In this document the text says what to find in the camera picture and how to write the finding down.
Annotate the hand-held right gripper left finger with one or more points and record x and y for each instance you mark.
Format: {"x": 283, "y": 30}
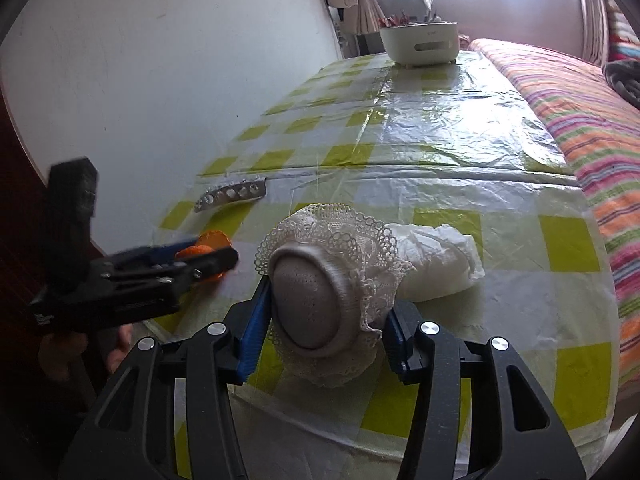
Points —
{"x": 252, "y": 340}

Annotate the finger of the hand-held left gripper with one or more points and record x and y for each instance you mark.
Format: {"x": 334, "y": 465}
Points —
{"x": 200, "y": 265}
{"x": 160, "y": 252}

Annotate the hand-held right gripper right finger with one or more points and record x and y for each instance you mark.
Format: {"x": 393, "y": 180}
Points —
{"x": 400, "y": 345}

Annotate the orange fruit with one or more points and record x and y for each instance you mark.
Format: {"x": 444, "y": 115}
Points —
{"x": 212, "y": 239}

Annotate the person's left hand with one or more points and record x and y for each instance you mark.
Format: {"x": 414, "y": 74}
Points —
{"x": 57, "y": 355}

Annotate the dark red wooden furniture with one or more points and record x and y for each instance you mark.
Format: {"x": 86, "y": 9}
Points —
{"x": 20, "y": 210}

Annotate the perforated metal strip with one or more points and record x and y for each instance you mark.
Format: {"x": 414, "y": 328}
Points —
{"x": 230, "y": 194}

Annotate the striped bedsheet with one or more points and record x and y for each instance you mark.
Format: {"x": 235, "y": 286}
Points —
{"x": 600, "y": 160}

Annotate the white plastic basket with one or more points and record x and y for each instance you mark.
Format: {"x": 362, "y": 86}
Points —
{"x": 420, "y": 42}

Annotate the beige hanging clothes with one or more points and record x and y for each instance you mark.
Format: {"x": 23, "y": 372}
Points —
{"x": 360, "y": 5}

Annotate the bunch of pens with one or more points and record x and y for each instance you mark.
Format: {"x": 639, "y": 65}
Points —
{"x": 405, "y": 20}

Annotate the grey blanket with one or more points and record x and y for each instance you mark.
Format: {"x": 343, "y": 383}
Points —
{"x": 625, "y": 80}

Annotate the pink curtain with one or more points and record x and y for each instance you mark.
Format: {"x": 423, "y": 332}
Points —
{"x": 592, "y": 20}

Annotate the stack of folded quilts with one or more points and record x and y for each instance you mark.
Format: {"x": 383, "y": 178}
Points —
{"x": 622, "y": 30}

